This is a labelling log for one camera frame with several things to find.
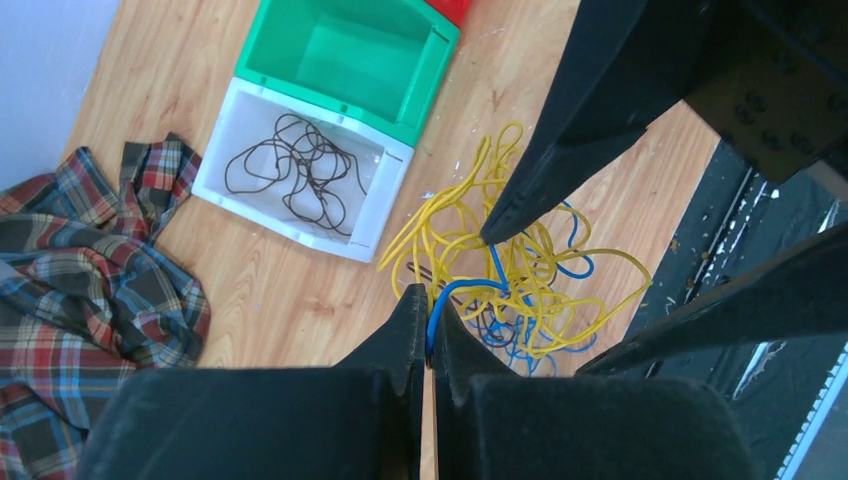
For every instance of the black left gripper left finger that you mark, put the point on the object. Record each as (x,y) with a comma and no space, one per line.
(358,419)

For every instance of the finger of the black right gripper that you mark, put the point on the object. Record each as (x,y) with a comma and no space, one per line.
(800,292)

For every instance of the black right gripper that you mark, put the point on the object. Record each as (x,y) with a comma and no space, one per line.
(771,81)

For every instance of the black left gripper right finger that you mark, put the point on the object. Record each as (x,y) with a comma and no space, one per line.
(492,423)

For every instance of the red plastic bin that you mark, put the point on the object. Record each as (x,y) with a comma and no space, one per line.
(455,11)

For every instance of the green plastic bin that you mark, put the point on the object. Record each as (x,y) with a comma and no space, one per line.
(378,62)

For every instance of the white plastic bin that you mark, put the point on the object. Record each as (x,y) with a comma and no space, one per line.
(318,178)

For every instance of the plaid flannel cloth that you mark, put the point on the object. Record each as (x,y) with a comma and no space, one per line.
(87,300)

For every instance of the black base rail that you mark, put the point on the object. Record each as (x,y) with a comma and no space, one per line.
(789,396)

